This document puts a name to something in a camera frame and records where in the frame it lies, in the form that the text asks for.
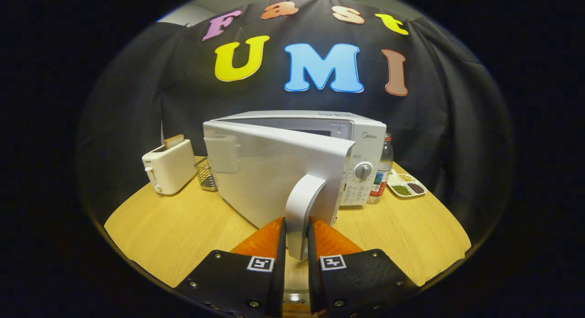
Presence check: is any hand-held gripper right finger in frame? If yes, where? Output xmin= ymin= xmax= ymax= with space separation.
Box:
xmin=307 ymin=216 xmax=419 ymax=318

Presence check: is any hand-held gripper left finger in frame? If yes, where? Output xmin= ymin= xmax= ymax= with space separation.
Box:
xmin=175 ymin=217 xmax=287 ymax=318

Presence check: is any white microwave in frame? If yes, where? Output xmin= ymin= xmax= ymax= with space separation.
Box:
xmin=202 ymin=110 xmax=387 ymax=262

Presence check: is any red label water bottle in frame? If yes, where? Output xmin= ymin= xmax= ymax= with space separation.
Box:
xmin=367 ymin=132 xmax=394 ymax=205

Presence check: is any divided dish of beans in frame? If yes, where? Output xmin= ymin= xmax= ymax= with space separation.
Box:
xmin=387 ymin=170 xmax=428 ymax=199

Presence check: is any white toaster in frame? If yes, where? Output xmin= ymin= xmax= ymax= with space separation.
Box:
xmin=142 ymin=139 xmax=198 ymax=196

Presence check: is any wire mesh basket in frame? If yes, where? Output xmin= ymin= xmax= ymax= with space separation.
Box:
xmin=196 ymin=157 xmax=219 ymax=192

